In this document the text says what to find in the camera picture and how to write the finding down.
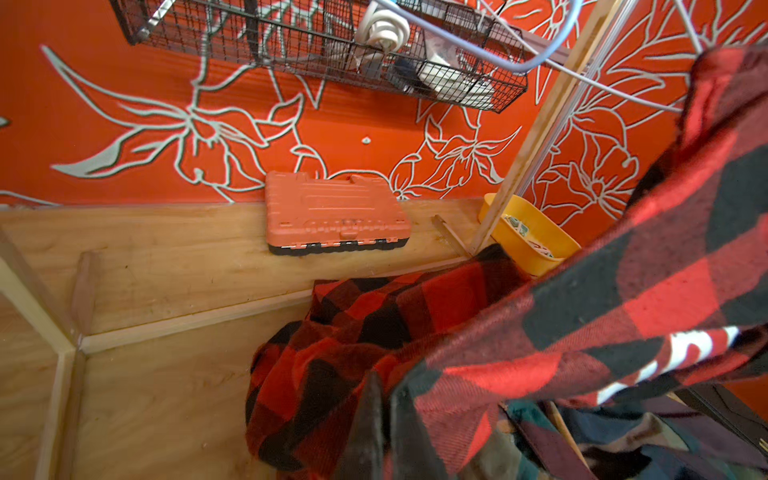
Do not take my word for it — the teal charger with cable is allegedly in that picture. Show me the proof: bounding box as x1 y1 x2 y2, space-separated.
354 1 411 54

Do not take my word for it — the white wire hanger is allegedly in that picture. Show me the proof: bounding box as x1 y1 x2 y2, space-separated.
371 0 586 76
476 1 704 114

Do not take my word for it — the red black plaid shirt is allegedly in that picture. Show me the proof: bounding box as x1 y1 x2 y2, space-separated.
245 44 767 479

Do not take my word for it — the dark plaid shirt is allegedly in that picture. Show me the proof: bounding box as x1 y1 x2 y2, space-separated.
458 397 767 479

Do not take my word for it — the black wire basket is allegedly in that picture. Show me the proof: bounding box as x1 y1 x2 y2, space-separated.
111 1 528 113

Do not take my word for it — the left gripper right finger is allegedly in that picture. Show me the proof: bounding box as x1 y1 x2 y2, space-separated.
390 384 450 479

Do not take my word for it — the black yellow tool case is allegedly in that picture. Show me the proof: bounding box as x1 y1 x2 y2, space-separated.
675 384 767 456

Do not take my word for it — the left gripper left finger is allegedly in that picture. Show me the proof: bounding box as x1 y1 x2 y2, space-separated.
344 371 385 479

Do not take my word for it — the yellow plastic tray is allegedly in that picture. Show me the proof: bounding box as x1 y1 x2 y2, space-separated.
491 195 581 277

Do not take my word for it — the wooden hanging rack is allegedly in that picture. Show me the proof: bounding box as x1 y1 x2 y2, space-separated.
0 0 625 480

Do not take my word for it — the red brown box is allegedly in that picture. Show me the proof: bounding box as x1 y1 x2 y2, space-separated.
265 171 412 256

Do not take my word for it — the white power adapter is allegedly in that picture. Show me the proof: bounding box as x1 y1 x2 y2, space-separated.
416 32 495 110

